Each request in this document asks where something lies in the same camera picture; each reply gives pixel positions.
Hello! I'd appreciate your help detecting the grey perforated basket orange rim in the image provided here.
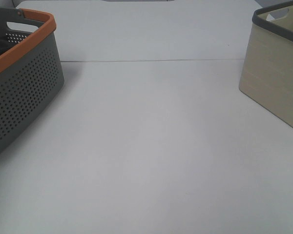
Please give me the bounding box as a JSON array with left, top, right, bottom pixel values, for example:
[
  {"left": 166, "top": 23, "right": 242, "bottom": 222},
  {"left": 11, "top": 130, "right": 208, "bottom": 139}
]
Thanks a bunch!
[{"left": 0, "top": 7, "right": 64, "bottom": 153}]

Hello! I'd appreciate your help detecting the beige bin grey rim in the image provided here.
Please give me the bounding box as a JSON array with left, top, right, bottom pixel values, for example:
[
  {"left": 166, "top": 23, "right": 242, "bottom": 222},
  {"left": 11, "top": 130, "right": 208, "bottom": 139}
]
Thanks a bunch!
[{"left": 239, "top": 0, "right": 293, "bottom": 127}]

